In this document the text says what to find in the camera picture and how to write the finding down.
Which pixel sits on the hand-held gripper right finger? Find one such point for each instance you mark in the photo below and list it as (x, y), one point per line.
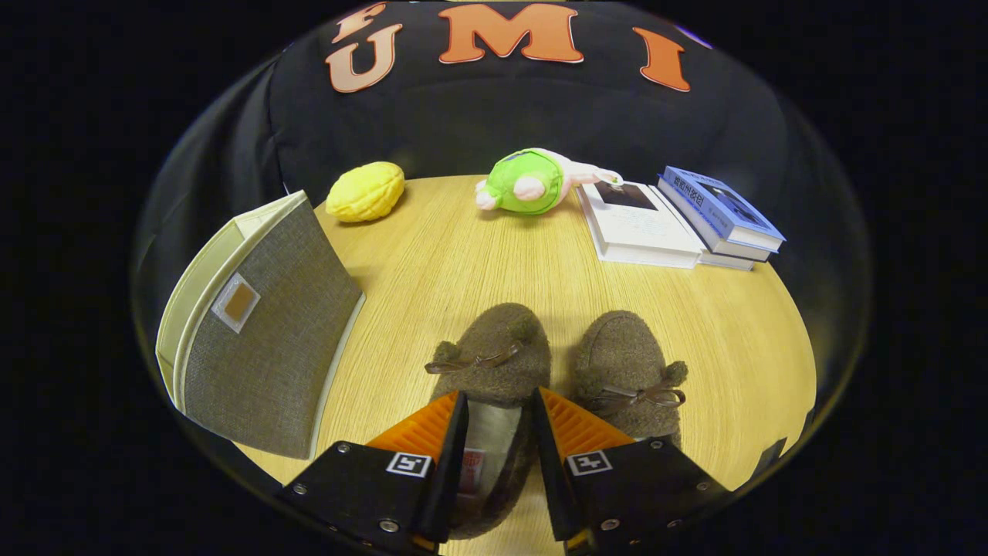
(549, 471)

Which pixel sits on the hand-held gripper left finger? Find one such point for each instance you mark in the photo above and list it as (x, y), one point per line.
(451, 463)

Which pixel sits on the brown fuzzy shoe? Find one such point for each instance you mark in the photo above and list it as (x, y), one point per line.
(625, 363)
(494, 363)

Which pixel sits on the grey fabric storage box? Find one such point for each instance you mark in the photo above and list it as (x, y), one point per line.
(270, 347)

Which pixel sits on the white book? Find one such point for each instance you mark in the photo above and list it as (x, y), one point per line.
(644, 228)

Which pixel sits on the grey book under blue book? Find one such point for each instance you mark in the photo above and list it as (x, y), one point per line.
(729, 261)

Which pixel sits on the yellow plush toy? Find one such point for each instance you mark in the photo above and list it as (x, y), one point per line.
(365, 191)

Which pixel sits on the green and pink plush toy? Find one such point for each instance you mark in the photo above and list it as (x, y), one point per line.
(525, 184)

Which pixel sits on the black backdrop cloth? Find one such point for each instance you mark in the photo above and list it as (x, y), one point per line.
(502, 116)

